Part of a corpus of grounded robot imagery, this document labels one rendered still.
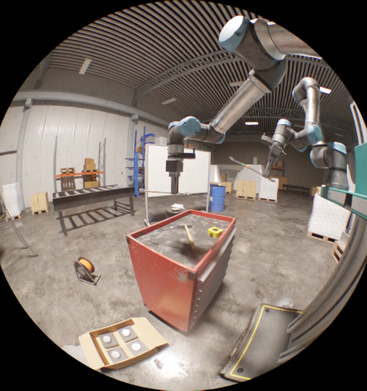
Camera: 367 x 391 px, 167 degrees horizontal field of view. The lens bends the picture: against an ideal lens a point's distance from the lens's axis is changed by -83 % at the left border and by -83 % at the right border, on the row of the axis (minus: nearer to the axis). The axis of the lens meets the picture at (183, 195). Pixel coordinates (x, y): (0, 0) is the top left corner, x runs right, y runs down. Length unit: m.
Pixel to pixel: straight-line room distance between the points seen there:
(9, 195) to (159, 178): 6.07
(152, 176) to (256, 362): 3.20
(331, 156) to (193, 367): 1.59
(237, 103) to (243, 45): 0.22
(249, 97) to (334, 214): 3.54
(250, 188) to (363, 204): 7.33
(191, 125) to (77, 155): 8.02
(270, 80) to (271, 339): 1.34
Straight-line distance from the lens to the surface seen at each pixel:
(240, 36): 0.35
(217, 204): 4.41
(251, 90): 0.46
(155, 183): 2.93
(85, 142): 8.53
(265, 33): 0.34
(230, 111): 0.49
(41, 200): 6.19
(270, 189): 7.80
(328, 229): 3.86
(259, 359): 1.09
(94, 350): 1.21
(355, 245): 0.79
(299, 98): 0.96
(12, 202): 6.50
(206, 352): 1.33
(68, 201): 3.20
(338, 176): 0.75
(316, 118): 0.71
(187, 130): 0.46
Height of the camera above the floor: 1.30
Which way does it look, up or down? 10 degrees down
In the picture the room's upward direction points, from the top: 1 degrees clockwise
